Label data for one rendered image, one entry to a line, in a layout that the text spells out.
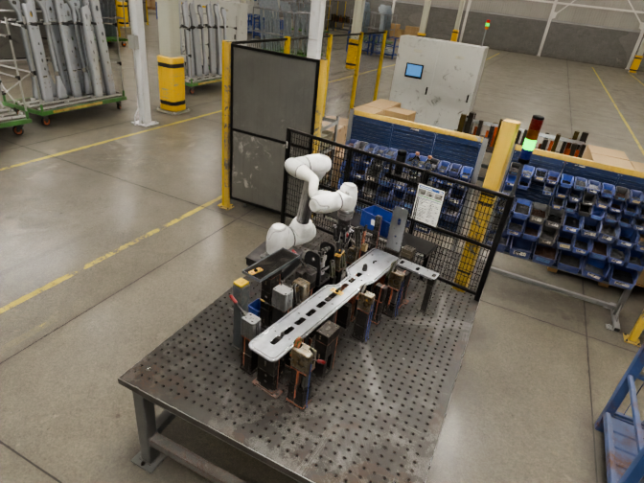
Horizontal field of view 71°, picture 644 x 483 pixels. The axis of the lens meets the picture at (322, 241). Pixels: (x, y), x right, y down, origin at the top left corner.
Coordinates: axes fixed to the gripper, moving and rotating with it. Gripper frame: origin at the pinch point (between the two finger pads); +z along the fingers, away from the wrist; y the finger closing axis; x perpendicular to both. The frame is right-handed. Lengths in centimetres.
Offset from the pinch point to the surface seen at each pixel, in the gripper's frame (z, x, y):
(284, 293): 15.2, -39.7, -16.4
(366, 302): 26.3, -8.2, 23.8
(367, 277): 26.8, 18.1, 16.0
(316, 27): -78, 429, -210
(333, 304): 26.3, -20.2, 7.4
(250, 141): 36, 228, -195
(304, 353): 20, -72, 11
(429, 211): 2, 89, 38
